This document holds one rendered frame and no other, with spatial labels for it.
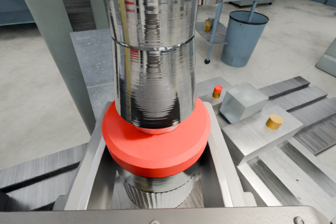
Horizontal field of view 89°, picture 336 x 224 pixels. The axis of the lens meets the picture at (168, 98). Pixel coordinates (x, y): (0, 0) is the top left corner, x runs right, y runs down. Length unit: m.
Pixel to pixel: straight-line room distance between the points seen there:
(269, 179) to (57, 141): 1.66
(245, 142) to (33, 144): 1.76
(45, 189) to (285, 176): 0.43
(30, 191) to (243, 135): 0.41
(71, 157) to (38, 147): 1.41
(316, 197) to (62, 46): 0.65
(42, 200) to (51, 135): 1.47
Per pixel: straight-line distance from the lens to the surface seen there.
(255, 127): 0.35
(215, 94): 0.37
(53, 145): 1.80
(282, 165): 0.38
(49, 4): 0.55
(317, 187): 0.40
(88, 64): 0.56
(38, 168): 0.47
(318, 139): 0.58
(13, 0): 4.60
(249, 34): 2.43
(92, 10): 0.55
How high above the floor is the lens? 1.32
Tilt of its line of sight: 43 degrees down
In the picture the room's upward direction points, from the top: 2 degrees clockwise
